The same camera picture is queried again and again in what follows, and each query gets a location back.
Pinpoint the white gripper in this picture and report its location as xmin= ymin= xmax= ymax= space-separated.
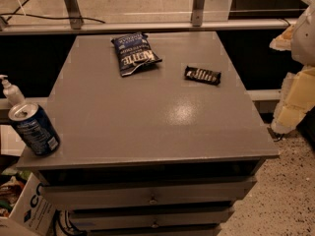
xmin=269 ymin=3 xmax=315 ymax=134

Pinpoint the blue pepsi can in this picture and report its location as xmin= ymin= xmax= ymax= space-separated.
xmin=8 ymin=102 xmax=60 ymax=156

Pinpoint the dark rxbar chocolate bar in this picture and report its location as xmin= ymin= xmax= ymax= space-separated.
xmin=184 ymin=66 xmax=221 ymax=86

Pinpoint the grey drawer cabinet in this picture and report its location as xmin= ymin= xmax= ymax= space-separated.
xmin=18 ymin=31 xmax=278 ymax=236

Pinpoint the blue kettle chips bag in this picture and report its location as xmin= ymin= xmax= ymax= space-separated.
xmin=111 ymin=32 xmax=162 ymax=77

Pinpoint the drawer with knob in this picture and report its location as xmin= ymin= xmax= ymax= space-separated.
xmin=42 ymin=177 xmax=257 ymax=210
xmin=70 ymin=206 xmax=234 ymax=231

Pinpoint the top drawer with knob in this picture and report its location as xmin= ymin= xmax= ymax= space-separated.
xmin=42 ymin=177 xmax=257 ymax=210

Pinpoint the white pump dispenser bottle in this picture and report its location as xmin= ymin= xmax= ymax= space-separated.
xmin=0 ymin=75 xmax=26 ymax=106

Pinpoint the white cardboard box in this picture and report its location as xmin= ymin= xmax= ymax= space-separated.
xmin=0 ymin=174 xmax=56 ymax=236

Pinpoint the metal railing frame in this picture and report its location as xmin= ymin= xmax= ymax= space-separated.
xmin=0 ymin=0 xmax=315 ymax=36

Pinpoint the black cable on floor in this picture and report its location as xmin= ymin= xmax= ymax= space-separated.
xmin=0 ymin=13 xmax=106 ymax=25

